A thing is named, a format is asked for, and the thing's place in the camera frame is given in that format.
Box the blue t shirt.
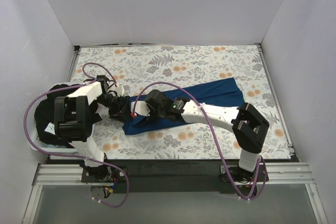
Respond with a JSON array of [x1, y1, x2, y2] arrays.
[[122, 78, 245, 135]]

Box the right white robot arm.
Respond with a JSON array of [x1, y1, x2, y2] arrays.
[[136, 90, 269, 181]]

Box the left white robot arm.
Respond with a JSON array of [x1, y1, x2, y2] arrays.
[[54, 76, 130, 182]]

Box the floral table cloth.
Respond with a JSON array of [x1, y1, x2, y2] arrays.
[[71, 45, 293, 159]]

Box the white paper label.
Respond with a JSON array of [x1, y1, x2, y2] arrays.
[[44, 122, 55, 135]]

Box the black t shirt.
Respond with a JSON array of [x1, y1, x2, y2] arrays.
[[34, 81, 103, 148]]

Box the white plastic basket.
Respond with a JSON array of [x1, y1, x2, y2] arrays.
[[31, 88, 77, 154]]

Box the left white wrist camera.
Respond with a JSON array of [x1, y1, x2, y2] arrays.
[[114, 85, 130, 97]]

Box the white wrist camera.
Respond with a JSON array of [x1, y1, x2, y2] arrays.
[[131, 101, 150, 117], [114, 85, 130, 97]]

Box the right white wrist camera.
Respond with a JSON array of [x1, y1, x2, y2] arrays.
[[131, 101, 150, 117]]

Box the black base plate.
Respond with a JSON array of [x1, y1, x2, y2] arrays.
[[81, 158, 270, 195]]

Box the aluminium frame rail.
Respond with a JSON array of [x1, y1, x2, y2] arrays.
[[23, 162, 328, 223]]

